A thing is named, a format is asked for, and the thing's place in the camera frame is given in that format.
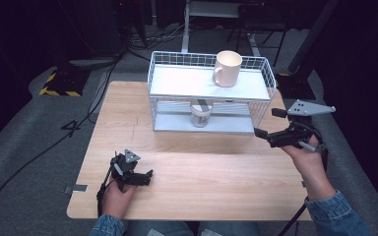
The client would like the clear glass cup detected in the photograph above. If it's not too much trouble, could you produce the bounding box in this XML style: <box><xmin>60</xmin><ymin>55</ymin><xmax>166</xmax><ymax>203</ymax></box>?
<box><xmin>189</xmin><ymin>99</ymin><xmax>216</xmax><ymax>129</ymax></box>

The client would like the long black floor cable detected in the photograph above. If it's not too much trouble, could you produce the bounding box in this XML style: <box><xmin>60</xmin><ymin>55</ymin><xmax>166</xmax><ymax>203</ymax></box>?
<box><xmin>0</xmin><ymin>55</ymin><xmax>123</xmax><ymax>236</ymax></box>

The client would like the black slanted pole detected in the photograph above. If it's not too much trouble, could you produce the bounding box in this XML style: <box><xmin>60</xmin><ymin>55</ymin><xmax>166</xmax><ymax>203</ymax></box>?
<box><xmin>286</xmin><ymin>0</ymin><xmax>342</xmax><ymax>76</ymax></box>

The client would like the white wire shelf rack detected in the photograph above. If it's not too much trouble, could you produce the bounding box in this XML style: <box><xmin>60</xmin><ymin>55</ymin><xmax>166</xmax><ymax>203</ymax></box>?
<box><xmin>146</xmin><ymin>50</ymin><xmax>278</xmax><ymax>137</ymax></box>

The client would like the person's right leg in jeans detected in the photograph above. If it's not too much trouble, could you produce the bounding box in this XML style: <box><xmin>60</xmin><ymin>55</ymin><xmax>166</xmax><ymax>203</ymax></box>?
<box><xmin>197</xmin><ymin>220</ymin><xmax>261</xmax><ymax>236</ymax></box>

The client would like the person's right hand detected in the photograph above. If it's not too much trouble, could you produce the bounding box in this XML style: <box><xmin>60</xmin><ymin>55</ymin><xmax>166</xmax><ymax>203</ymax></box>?
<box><xmin>281</xmin><ymin>135</ymin><xmax>330</xmax><ymax>189</ymax></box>

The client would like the black metal chair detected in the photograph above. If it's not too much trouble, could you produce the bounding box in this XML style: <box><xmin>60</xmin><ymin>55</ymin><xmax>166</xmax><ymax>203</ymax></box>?
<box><xmin>225</xmin><ymin>2</ymin><xmax>292</xmax><ymax>68</ymax></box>

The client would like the white metal desk frame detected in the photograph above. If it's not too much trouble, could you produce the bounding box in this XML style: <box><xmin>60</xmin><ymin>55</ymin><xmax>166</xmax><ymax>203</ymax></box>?
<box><xmin>180</xmin><ymin>0</ymin><xmax>261</xmax><ymax>57</ymax></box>

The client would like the bundle of floor cables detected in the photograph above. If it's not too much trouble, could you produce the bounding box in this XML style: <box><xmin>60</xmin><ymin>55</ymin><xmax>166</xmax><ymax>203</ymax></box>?
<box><xmin>124</xmin><ymin>23</ymin><xmax>193</xmax><ymax>62</ymax></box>

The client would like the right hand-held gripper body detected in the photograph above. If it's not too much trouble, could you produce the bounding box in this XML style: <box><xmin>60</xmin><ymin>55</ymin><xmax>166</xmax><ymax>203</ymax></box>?
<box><xmin>267</xmin><ymin>99</ymin><xmax>337</xmax><ymax>152</ymax></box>

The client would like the black yellow striped stand base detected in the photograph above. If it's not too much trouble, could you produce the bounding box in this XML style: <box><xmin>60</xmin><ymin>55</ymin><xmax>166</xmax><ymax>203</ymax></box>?
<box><xmin>38</xmin><ymin>66</ymin><xmax>92</xmax><ymax>98</ymax></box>

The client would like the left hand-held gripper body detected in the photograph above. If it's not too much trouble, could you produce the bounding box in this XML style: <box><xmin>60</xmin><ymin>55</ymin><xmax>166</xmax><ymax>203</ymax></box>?
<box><xmin>109</xmin><ymin>148</ymin><xmax>148</xmax><ymax>193</ymax></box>

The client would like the grey tape strip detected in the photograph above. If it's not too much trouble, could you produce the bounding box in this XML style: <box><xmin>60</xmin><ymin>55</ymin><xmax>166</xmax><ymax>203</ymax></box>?
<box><xmin>64</xmin><ymin>184</ymin><xmax>89</xmax><ymax>194</ymax></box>

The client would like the person's left hand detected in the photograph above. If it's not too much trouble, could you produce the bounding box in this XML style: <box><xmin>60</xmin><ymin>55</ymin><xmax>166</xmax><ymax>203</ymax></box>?
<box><xmin>101</xmin><ymin>178</ymin><xmax>139</xmax><ymax>219</ymax></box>

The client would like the cream ceramic mug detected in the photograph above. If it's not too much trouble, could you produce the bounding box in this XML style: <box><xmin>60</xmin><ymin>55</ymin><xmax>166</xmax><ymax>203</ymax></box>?
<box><xmin>212</xmin><ymin>49</ymin><xmax>244</xmax><ymax>89</ymax></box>

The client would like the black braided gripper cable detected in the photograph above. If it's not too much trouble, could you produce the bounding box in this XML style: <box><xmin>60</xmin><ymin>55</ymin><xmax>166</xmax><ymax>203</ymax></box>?
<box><xmin>95</xmin><ymin>150</ymin><xmax>118</xmax><ymax>218</ymax></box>

